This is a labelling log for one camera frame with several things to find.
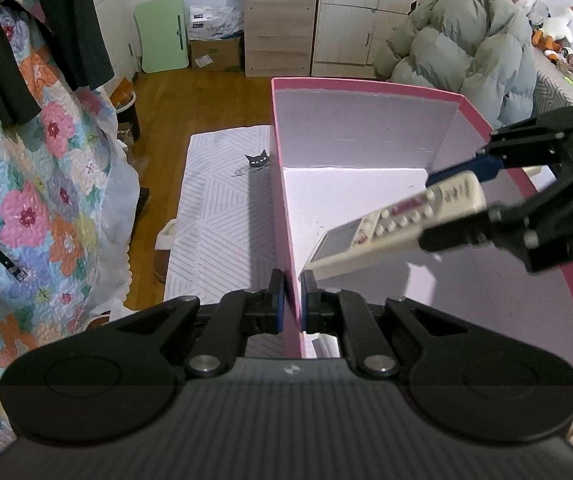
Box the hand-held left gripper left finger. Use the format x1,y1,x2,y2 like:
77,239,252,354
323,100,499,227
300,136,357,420
102,269,287,379

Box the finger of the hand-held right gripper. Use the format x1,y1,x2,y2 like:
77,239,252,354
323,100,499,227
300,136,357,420
425,107,573,189
417,160,573,262

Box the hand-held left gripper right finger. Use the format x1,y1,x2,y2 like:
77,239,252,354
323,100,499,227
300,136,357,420
300,269,473,379

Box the beige remote control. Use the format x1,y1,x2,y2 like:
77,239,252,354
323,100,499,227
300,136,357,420
307,171,487,281

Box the pink cardboard box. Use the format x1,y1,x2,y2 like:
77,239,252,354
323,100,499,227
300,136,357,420
270,77,573,391

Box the white striped printed mat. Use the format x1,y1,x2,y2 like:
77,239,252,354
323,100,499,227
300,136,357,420
164,125,293,311

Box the grey puffer jacket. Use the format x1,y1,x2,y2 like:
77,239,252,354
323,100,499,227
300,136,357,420
372,0,538,130

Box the white goose plush toy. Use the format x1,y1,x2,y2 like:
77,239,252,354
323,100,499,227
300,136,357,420
531,5,573,52

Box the grey white plush toy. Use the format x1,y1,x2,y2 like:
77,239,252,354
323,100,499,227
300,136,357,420
515,0,551,27

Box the light wooden wardrobe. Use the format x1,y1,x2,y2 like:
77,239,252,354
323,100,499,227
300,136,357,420
311,0,485,81

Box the wooden drawer cabinet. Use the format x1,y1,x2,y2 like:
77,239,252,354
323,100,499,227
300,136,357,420
239,0,317,79

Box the black trash bin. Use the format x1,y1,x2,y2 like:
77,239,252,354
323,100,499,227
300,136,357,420
113,80,141,144

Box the brown cardboard box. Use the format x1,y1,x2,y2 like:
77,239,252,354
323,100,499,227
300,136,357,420
189,35,245,74

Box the floral quilt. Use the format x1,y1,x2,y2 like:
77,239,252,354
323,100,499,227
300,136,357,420
0,0,143,467

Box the white plastic packages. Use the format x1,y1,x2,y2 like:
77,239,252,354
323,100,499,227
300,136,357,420
188,5,244,41

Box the green folding table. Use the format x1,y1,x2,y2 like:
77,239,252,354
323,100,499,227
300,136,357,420
134,0,190,75

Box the white door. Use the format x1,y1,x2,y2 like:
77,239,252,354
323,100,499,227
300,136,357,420
84,0,143,87

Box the dark hanging garment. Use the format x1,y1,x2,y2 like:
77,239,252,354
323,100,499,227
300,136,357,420
0,0,115,129

